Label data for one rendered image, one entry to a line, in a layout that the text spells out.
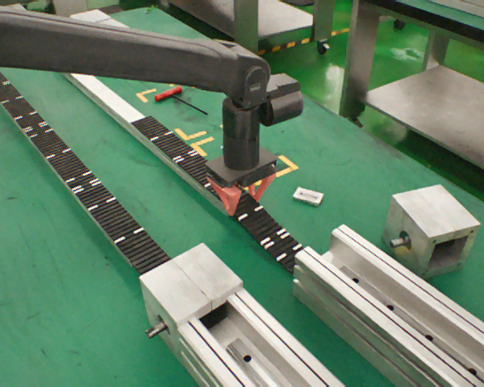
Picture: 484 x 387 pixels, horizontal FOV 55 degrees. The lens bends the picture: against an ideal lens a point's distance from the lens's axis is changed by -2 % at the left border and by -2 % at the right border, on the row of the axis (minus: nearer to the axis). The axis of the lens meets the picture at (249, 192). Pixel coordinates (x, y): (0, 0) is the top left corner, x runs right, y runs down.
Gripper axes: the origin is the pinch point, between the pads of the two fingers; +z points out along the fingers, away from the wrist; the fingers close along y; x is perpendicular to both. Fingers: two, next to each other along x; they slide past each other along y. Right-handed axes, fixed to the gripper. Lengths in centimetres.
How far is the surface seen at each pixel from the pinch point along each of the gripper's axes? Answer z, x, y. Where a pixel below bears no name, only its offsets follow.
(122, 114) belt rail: 0.0, 41.7, -1.5
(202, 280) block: -6.5, -14.6, -18.0
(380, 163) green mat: 3.1, -4.8, 32.3
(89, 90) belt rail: 0, 59, -2
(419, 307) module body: -3.6, -33.9, 2.1
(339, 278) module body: -5.4, -24.9, -3.6
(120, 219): -0.3, 9.3, -18.4
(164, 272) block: -6.5, -10.5, -21.0
